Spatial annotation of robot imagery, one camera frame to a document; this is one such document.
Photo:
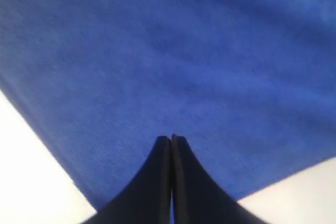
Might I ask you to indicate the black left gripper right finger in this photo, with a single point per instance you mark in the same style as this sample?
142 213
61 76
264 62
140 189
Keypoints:
197 198

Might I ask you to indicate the blue towel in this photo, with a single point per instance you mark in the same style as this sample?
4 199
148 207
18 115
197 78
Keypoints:
250 83

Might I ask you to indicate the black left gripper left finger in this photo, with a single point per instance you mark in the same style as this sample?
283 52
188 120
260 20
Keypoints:
147 197

